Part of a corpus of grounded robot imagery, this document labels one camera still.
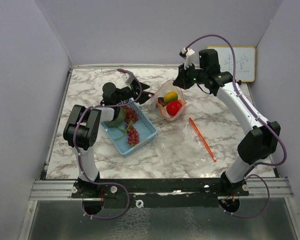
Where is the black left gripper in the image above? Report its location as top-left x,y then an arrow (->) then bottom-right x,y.
114,78 -> 154,104

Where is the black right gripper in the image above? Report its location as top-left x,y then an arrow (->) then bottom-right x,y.
173,61 -> 208,90

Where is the red tomato fruit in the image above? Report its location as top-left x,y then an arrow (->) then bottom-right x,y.
166,100 -> 183,117

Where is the clear zip bag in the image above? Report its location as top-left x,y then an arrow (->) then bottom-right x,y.
148,79 -> 187,121

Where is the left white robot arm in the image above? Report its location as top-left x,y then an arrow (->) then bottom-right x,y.
63,79 -> 157,198

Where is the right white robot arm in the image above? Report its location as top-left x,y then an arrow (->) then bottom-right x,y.
173,48 -> 281,196

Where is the clear bag orange zipper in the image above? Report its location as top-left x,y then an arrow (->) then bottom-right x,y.
153,121 -> 217,173

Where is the red grape bunch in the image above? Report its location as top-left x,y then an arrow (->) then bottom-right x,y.
115,106 -> 140,148

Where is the green netted melon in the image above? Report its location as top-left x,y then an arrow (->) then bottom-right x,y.
104,107 -> 126,128

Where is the blue perforated plastic basket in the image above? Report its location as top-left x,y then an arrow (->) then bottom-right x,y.
100,98 -> 158,157

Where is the small whiteboard with writing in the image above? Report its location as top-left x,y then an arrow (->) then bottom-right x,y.
208,46 -> 256,83

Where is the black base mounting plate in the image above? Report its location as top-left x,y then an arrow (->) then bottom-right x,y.
71,178 -> 249,209

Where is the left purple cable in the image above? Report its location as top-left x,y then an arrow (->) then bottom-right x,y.
72,68 -> 143,221

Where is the purple cable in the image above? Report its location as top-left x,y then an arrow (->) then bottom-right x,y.
182,33 -> 289,217
72,68 -> 143,221

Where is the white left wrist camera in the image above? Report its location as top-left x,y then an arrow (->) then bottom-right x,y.
117,68 -> 135,85

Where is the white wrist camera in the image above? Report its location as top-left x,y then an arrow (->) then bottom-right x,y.
179,47 -> 196,70
117,68 -> 135,85

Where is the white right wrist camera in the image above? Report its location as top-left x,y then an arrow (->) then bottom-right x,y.
179,47 -> 196,70

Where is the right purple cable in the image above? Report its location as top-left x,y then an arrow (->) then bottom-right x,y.
182,33 -> 289,217

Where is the aluminium front rail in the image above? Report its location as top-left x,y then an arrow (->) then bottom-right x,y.
29,177 -> 294,201

